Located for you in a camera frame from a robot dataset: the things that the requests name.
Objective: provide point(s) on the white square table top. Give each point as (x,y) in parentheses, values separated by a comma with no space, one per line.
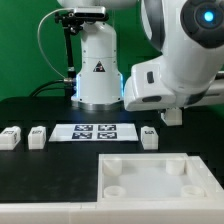
(155,177)

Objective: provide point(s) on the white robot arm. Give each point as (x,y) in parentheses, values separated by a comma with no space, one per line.
(189,34)

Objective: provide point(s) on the sheet with marker tags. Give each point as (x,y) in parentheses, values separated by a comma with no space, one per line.
(93,132)

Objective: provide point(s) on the white L-shaped fence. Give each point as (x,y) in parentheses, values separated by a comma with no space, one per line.
(115,212)

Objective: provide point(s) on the black camera stand pole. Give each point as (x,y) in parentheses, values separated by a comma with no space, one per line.
(70,62)

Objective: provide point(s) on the black camera on stand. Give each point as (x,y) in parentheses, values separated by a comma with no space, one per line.
(88,13)

